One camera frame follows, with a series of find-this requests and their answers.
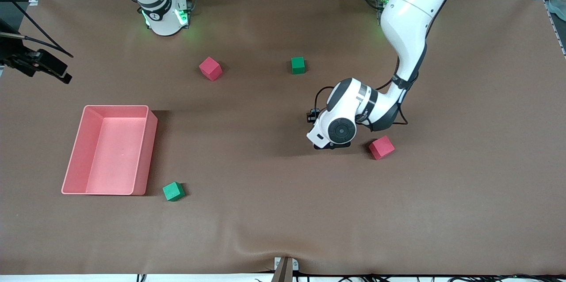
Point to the green foam cube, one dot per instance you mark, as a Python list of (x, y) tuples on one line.
[(173, 191), (298, 65)]

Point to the pink foam cube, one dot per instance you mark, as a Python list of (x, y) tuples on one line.
[(381, 147), (210, 69)]

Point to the large table cover mat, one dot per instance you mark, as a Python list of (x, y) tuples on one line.
[(283, 207)]

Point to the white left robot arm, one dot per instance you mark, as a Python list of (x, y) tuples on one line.
[(411, 21)]

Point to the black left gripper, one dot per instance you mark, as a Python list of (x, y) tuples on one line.
[(310, 118)]

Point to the metal table edge bracket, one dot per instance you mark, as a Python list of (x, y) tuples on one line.
[(283, 271)]

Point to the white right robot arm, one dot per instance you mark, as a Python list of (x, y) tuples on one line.
[(161, 17)]

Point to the pink plastic tray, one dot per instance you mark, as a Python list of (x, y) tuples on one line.
[(110, 154)]

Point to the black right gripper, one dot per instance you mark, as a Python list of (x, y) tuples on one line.
[(27, 60)]

